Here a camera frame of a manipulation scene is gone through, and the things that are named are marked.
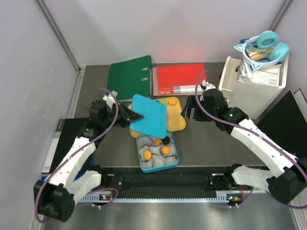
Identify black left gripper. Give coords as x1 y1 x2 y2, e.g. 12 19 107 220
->
101 102 144 129

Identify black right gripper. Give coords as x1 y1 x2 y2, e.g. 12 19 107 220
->
181 95 216 122

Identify yellow plastic tray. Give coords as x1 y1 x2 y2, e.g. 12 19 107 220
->
128 97 186 138

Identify teal tin lid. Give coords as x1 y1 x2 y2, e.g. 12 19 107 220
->
130 94 167 138

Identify orange scalloped cookie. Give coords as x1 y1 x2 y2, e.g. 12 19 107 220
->
154 139 162 146

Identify black round cookie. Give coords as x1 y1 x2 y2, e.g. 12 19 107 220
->
162 137 171 145

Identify orange round cookie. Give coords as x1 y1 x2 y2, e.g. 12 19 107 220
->
142 150 152 161
168 98 177 106

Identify orange flower cookie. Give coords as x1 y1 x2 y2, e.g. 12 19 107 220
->
160 146 170 155

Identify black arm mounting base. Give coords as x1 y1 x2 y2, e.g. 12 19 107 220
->
94 166 240 194

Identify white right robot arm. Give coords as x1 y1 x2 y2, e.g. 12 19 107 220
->
181 80 307 205

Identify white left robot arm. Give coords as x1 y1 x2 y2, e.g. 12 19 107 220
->
34 91 144 223

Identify green round cookie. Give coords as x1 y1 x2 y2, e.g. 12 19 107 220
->
161 100 168 106

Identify red folder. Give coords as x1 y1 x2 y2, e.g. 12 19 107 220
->
155 63 212 94

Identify teal cookie tin box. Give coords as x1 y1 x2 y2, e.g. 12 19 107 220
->
136 130 179 173

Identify white storage cabinet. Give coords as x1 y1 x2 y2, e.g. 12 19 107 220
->
218 56 289 119

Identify black notebook at left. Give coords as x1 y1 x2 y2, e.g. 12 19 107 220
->
42 118 87 175

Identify blue folder at left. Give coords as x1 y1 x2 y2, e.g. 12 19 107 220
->
41 173 83 181

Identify black binder at right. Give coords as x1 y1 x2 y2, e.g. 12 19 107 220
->
257 91 307 158

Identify teal cat-ear headphones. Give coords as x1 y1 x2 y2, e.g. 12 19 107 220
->
234 31 290 70

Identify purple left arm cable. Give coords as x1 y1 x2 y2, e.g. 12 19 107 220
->
35 88 119 223

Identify green ring binder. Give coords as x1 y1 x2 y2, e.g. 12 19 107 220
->
107 55 152 101

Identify white cable duct rail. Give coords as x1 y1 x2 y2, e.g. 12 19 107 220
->
79 193 240 203

